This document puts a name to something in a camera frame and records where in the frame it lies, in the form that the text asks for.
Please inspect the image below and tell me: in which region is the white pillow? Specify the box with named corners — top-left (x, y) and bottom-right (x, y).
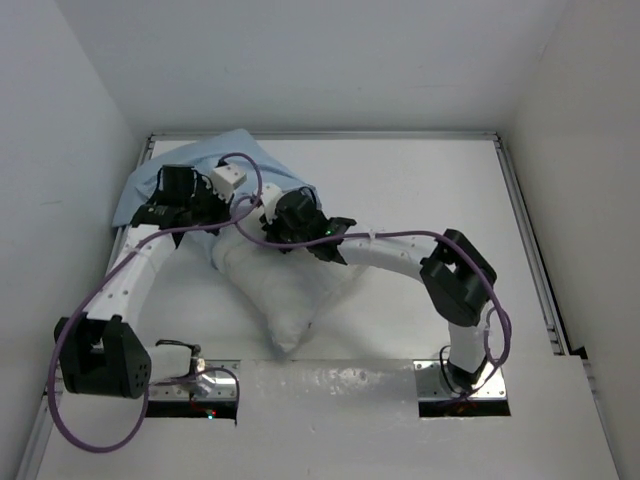
top-left (211, 227), bottom-right (366, 355)

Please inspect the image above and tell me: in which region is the light blue pillowcase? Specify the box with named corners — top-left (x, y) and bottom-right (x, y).
top-left (112, 129), bottom-right (321, 228)

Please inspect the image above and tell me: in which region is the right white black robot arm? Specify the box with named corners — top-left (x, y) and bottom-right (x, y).
top-left (260, 185), bottom-right (497, 392)

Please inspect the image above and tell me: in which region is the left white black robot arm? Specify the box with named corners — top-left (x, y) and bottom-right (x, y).
top-left (54, 161), bottom-right (246, 399)

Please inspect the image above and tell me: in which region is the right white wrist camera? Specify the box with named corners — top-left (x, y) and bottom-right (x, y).
top-left (259, 183), bottom-right (284, 224)

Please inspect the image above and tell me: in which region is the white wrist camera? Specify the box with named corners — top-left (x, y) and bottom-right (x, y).
top-left (259, 183), bottom-right (284, 224)
top-left (209, 164), bottom-right (247, 203)

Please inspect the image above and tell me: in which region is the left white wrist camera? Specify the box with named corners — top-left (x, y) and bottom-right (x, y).
top-left (209, 164), bottom-right (247, 203)

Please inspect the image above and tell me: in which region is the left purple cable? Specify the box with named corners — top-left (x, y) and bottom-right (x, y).
top-left (45, 152), bottom-right (266, 454)

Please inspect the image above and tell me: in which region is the aluminium table frame rail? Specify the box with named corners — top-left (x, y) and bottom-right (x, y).
top-left (27, 133), bottom-right (615, 479)

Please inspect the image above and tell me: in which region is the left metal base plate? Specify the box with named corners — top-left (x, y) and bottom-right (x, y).
top-left (149, 359), bottom-right (240, 402)

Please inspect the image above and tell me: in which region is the metal base plate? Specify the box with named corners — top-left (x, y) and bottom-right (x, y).
top-left (149, 359), bottom-right (240, 402)
top-left (413, 359), bottom-right (508, 403)

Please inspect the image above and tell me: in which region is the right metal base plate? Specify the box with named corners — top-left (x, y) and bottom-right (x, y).
top-left (413, 359), bottom-right (508, 403)

